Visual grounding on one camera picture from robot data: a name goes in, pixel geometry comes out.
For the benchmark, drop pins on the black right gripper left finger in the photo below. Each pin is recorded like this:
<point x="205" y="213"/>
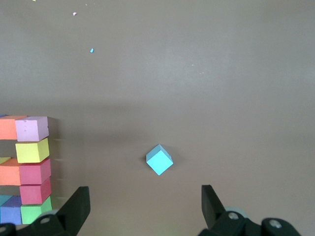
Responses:
<point x="76" y="211"/>

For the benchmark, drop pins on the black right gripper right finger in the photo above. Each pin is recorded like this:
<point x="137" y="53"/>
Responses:
<point x="214" y="214"/>

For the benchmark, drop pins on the green foam cube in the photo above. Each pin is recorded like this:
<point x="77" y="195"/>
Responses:
<point x="30" y="214"/>

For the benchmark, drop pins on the red foam cube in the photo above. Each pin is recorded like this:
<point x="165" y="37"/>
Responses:
<point x="34" y="173"/>
<point x="33" y="194"/>

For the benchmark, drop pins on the purple foam cube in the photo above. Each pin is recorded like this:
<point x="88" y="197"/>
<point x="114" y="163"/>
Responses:
<point x="11" y="214"/>

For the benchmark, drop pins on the yellow foam cube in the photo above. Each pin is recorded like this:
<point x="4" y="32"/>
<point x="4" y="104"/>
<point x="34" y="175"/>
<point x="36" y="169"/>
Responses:
<point x="30" y="151"/>

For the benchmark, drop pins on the orange foam cube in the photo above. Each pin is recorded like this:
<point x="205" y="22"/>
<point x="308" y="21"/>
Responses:
<point x="8" y="127"/>
<point x="9" y="174"/>

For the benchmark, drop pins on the pink foam cube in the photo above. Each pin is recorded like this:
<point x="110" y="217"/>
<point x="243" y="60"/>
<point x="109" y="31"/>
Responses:
<point x="32" y="130"/>

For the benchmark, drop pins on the light blue foam cube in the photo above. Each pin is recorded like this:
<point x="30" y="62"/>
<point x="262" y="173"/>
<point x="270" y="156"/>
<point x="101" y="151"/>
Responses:
<point x="160" y="162"/>

